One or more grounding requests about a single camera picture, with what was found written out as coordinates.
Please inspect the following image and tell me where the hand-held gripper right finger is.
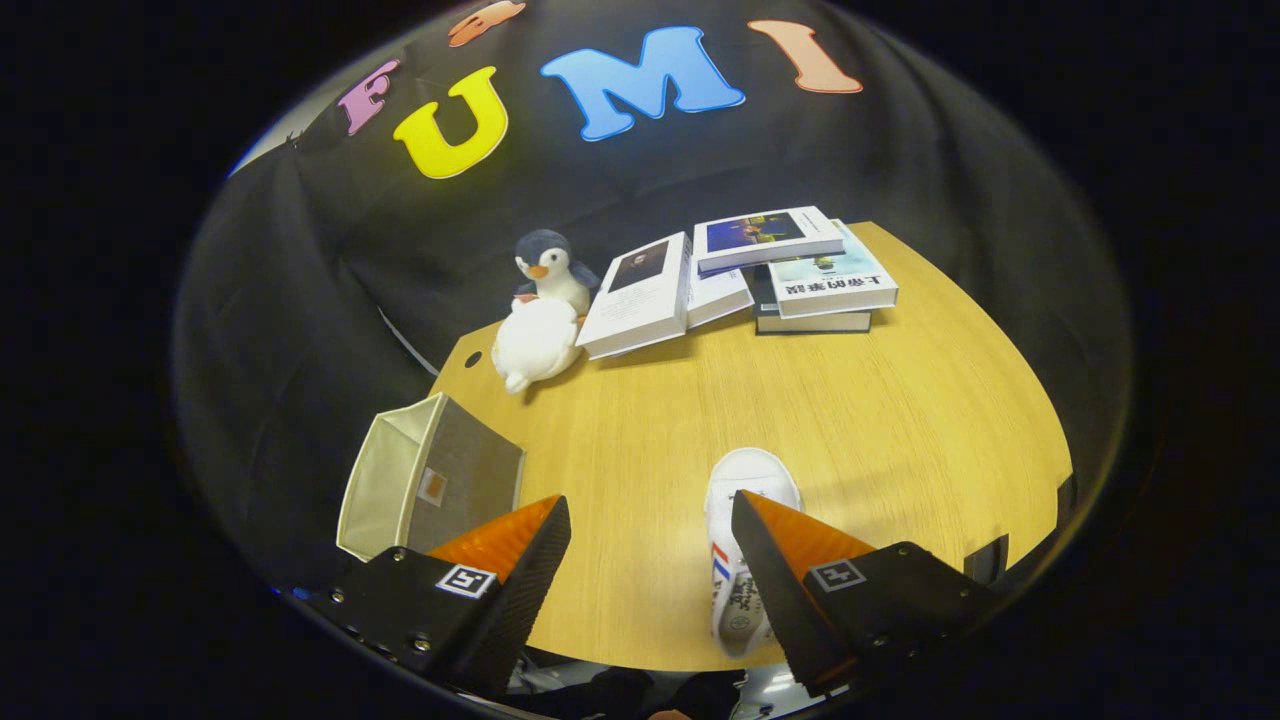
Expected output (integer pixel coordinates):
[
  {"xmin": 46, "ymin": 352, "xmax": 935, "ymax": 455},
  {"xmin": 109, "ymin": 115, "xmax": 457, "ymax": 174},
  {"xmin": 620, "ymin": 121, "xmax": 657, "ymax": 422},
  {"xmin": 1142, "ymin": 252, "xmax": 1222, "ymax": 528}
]
[{"xmin": 730, "ymin": 490, "xmax": 1001, "ymax": 699}]

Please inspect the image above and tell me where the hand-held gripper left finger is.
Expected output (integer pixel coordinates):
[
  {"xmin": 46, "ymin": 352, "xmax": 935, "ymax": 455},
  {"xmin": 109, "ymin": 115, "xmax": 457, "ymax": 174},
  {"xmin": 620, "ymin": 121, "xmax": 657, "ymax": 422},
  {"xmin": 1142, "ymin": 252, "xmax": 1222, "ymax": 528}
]
[{"xmin": 305, "ymin": 495, "xmax": 573, "ymax": 701}]

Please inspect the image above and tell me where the white striped canvas shoe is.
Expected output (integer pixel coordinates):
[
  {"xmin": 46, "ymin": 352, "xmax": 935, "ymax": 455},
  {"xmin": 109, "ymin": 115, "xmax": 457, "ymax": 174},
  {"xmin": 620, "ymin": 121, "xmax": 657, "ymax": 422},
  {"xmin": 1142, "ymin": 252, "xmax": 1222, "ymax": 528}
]
[{"xmin": 703, "ymin": 447, "xmax": 804, "ymax": 659}]

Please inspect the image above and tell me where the grey fabric storage box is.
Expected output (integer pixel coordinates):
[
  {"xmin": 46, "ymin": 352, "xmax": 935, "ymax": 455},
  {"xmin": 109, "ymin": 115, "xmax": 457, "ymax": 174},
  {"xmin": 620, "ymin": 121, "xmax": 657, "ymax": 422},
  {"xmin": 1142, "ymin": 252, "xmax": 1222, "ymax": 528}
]
[{"xmin": 337, "ymin": 393, "xmax": 526, "ymax": 563}]

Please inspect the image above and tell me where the white round plush toy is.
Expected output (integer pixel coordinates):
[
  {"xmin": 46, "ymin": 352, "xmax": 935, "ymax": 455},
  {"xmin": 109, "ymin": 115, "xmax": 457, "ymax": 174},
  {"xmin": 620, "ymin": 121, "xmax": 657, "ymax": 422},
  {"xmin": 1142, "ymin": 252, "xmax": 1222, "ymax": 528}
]
[{"xmin": 490, "ymin": 298, "xmax": 584, "ymax": 394}]

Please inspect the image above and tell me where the dark grey book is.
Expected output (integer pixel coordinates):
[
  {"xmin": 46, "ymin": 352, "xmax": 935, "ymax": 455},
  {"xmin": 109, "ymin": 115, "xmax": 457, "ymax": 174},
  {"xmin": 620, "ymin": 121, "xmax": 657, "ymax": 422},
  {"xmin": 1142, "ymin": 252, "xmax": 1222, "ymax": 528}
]
[{"xmin": 752, "ymin": 265, "xmax": 873, "ymax": 335}]

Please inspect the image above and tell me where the plain white book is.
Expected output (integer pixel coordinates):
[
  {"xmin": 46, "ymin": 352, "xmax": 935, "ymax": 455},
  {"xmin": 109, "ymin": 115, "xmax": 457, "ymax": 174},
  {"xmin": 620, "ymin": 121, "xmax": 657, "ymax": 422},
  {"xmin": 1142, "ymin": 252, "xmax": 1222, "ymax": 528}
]
[{"xmin": 685, "ymin": 265, "xmax": 756, "ymax": 329}]

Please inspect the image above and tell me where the book with pale teal cover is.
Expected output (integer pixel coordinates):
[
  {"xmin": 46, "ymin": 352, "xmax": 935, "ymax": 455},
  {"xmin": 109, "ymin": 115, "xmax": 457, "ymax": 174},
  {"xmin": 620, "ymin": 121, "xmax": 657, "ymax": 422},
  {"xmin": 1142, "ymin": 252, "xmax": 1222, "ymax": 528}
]
[{"xmin": 768, "ymin": 220, "xmax": 899, "ymax": 319}]

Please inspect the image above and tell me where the white book with portrait cover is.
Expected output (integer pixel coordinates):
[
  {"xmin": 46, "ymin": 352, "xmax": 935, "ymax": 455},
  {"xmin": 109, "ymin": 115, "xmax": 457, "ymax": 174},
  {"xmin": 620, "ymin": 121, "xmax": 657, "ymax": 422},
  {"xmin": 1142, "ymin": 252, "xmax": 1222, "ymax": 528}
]
[{"xmin": 576, "ymin": 232, "xmax": 693, "ymax": 361}]

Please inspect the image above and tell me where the grey white penguin plush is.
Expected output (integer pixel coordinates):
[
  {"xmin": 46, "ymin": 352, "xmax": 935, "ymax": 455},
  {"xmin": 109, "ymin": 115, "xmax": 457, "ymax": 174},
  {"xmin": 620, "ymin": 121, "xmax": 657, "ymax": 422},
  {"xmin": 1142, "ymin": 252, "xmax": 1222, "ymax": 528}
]
[{"xmin": 512, "ymin": 229, "xmax": 603, "ymax": 317}]

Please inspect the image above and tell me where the book with blue cover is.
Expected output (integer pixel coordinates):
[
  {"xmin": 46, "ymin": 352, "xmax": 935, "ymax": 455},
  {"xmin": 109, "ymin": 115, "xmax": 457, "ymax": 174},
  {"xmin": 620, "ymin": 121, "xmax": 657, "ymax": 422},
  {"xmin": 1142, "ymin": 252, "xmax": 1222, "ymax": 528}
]
[{"xmin": 693, "ymin": 206, "xmax": 847, "ymax": 276}]

